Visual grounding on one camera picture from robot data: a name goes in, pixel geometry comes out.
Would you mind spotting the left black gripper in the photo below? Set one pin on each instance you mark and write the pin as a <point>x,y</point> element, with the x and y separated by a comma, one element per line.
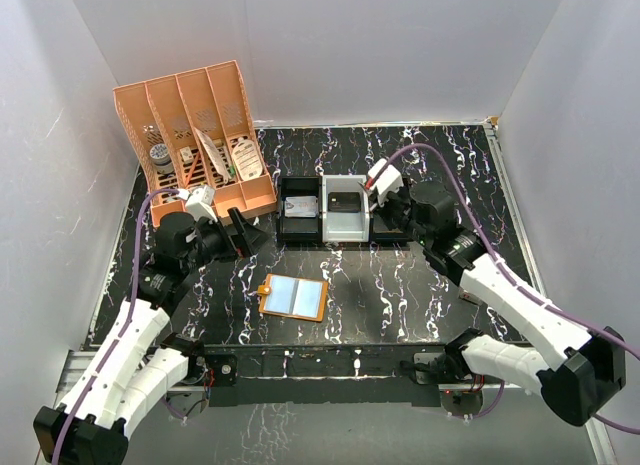
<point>245,242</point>

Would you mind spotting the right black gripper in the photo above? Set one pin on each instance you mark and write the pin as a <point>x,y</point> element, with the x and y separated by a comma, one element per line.
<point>402,193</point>

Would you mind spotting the orange leather card holder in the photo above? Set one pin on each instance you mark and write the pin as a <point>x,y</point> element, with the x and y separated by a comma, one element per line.
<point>296,298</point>

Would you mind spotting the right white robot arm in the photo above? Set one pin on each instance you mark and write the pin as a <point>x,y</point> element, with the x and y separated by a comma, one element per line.
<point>575,368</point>

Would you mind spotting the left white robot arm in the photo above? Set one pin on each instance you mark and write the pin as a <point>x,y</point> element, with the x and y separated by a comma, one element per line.
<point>128,375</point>

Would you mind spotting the left black card bin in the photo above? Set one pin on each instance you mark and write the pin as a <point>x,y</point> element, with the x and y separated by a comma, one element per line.
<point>299,218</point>

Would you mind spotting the black card bin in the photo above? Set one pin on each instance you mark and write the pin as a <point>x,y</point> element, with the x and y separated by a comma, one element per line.
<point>388,227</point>
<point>299,218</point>

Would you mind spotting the right black card bin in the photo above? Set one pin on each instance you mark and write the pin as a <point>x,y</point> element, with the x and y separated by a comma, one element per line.
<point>388,227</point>

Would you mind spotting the silver credit card stack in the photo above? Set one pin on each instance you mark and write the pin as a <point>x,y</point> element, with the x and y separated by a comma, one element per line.
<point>301,207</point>

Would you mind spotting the black credit card stack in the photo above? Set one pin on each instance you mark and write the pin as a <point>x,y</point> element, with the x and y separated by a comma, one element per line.
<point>344,202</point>

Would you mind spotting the white middle card bin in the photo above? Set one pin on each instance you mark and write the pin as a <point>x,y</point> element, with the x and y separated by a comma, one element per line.
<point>344,227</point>

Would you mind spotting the white labelled package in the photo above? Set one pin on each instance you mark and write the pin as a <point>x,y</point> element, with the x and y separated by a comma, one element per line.
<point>247,159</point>

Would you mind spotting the small white red box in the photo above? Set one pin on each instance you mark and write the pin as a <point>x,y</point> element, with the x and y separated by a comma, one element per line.
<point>465,295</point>

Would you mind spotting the orange pencil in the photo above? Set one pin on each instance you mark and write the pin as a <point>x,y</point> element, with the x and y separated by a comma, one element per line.
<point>192,168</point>

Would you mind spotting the white paper leaflet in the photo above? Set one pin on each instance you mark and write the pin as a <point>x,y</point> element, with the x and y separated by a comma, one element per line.
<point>215,156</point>

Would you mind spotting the peach desk file organizer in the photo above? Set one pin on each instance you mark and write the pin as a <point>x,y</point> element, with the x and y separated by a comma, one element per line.
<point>168,109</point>

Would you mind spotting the grey tape roll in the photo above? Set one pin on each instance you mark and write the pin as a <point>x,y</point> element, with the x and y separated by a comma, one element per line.
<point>160,158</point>

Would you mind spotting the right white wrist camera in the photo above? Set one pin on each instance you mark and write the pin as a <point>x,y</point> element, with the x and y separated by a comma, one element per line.
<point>377,186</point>

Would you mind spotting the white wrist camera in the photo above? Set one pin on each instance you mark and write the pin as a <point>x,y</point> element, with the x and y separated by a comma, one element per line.
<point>199,202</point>
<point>377,186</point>

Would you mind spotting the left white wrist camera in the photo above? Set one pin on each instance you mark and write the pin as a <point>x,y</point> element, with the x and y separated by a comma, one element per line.
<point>199,202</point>

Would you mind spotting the aluminium table frame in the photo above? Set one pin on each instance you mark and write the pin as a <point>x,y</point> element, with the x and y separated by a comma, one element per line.
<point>352,270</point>

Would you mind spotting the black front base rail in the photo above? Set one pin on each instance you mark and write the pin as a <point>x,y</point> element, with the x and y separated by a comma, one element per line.
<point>335,374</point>

